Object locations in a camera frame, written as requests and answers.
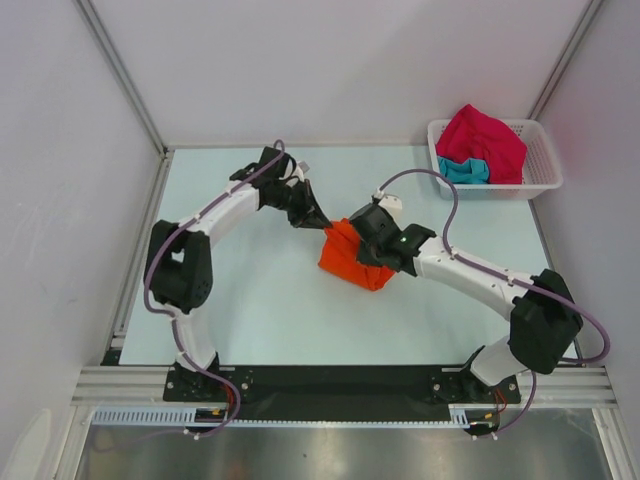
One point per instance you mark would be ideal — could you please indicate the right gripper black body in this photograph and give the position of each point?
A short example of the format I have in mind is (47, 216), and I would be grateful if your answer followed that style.
(378, 250)

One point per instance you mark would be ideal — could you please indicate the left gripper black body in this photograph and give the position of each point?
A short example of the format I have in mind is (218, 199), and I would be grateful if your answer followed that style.
(281, 194)

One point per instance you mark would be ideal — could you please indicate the orange t shirt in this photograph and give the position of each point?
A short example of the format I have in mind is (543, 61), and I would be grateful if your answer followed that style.
(339, 258)

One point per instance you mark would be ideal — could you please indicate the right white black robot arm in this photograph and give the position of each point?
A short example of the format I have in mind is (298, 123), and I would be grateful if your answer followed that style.
(542, 325)

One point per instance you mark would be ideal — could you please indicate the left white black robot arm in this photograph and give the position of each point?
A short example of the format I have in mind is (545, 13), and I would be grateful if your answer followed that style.
(179, 275)

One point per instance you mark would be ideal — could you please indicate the teal t shirt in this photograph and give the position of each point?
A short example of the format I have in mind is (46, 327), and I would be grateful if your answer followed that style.
(472, 171)

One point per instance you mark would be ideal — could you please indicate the magenta t shirt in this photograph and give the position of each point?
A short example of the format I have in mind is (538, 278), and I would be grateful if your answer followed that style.
(473, 134)

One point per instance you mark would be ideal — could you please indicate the white plastic laundry basket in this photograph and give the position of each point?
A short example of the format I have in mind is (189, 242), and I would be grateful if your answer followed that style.
(541, 170)

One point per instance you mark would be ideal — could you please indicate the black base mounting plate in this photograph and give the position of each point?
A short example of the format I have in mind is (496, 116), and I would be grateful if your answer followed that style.
(401, 393)

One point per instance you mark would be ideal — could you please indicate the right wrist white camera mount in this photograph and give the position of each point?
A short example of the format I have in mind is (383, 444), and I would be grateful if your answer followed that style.
(390, 203)

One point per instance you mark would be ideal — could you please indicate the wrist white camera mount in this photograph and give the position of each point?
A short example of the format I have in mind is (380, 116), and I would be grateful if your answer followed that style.
(301, 169)
(390, 203)

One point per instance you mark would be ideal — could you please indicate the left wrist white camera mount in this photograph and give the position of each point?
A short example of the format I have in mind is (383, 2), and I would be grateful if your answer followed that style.
(301, 169)

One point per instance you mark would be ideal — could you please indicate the left aluminium corner post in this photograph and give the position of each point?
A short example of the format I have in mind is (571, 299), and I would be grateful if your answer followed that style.
(123, 78)

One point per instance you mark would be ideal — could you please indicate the aluminium corner post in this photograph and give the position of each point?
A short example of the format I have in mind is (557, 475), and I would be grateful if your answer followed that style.
(123, 78)
(579, 33)

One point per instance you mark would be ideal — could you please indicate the right white slotted cable duct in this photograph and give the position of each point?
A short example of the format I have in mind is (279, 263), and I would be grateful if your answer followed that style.
(467, 415)

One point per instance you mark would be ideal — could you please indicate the white slotted cable duct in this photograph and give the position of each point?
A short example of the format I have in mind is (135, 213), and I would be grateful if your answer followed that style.
(467, 415)
(163, 416)

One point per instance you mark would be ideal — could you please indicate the right aluminium corner post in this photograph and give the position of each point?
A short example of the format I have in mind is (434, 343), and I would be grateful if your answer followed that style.
(579, 33)

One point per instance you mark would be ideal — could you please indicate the aluminium front frame rail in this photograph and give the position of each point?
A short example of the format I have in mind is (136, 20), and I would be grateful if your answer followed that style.
(568, 388)

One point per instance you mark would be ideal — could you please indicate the left white slotted cable duct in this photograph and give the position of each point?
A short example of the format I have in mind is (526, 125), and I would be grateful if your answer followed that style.
(163, 416)

